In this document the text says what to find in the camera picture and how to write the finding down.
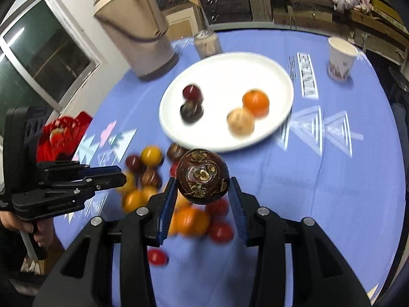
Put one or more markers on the blue printed tablecloth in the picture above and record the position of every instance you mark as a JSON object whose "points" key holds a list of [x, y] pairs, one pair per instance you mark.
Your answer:
{"points": [[303, 182]]}

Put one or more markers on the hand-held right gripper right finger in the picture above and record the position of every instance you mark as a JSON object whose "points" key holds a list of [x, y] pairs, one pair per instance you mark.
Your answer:
{"points": [[238, 208]]}

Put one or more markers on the beige thermos jug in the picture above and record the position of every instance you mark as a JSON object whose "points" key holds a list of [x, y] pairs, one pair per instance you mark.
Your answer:
{"points": [[134, 32]]}

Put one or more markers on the dark round object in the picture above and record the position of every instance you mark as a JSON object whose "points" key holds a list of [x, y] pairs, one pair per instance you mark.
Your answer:
{"points": [[399, 78]]}

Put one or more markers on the small tan yellow fruit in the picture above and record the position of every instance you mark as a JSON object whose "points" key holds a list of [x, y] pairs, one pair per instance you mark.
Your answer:
{"points": [[148, 192]]}

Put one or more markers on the dark red cherry tomato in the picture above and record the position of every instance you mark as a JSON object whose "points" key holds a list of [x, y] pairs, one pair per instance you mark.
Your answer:
{"points": [[191, 92], [134, 163]]}

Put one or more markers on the small striped brown fruit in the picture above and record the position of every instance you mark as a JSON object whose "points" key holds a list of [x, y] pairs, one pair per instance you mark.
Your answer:
{"points": [[150, 178]]}

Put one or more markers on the small yellow orange fruit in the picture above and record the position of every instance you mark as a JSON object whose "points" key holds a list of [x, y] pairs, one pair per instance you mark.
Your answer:
{"points": [[128, 182], [132, 200]]}

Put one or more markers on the white framed window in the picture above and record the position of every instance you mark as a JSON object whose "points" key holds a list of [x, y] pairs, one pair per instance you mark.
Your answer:
{"points": [[41, 57]]}

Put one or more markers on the large orange mandarin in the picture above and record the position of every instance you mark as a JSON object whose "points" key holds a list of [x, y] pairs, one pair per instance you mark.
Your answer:
{"points": [[255, 101]]}

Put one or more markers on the red plastic bag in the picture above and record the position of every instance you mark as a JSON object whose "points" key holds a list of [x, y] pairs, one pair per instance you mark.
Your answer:
{"points": [[64, 134]]}

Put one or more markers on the white round plate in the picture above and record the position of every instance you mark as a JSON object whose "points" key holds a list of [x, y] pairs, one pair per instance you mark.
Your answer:
{"points": [[217, 80]]}

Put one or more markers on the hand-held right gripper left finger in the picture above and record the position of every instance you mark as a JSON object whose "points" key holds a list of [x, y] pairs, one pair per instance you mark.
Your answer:
{"points": [[169, 204]]}

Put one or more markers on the white paper cup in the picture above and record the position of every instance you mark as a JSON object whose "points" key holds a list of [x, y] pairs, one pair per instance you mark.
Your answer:
{"points": [[340, 60]]}

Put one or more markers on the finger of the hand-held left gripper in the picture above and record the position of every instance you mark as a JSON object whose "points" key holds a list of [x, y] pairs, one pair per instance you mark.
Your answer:
{"points": [[64, 168], [105, 182]]}

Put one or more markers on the yellow cherry tomato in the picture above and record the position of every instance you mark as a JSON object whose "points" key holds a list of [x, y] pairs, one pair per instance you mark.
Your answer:
{"points": [[151, 155]]}

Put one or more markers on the dark wooden crate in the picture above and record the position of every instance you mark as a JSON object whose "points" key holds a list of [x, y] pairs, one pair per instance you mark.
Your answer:
{"points": [[223, 0]]}

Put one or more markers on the stack of wooden boards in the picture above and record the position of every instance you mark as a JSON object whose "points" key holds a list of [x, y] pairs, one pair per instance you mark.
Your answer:
{"points": [[319, 9]]}

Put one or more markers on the beige drink can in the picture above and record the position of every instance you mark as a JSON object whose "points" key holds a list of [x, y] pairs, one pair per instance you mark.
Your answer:
{"points": [[207, 44]]}

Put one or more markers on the person's left hand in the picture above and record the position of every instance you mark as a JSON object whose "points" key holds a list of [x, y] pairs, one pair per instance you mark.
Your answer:
{"points": [[43, 233]]}

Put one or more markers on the cardboard box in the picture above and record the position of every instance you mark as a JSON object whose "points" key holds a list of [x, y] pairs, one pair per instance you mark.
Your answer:
{"points": [[182, 22]]}

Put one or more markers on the dark brown water chestnut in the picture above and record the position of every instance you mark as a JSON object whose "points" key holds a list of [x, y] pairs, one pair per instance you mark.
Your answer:
{"points": [[203, 176], [191, 110], [174, 151]]}

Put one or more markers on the large tan round fruit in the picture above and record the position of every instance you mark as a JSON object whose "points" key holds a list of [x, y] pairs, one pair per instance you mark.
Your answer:
{"points": [[240, 121]]}

